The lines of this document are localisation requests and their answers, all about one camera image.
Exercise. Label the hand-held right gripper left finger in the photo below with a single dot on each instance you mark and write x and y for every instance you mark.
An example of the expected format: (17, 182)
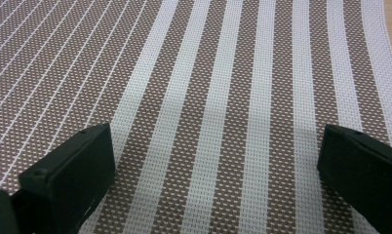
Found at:
(70, 169)

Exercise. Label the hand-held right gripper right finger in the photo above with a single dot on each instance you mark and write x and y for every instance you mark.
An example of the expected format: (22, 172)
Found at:
(363, 169)

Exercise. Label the brown white striped woven placemat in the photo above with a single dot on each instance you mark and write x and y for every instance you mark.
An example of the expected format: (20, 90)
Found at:
(216, 97)

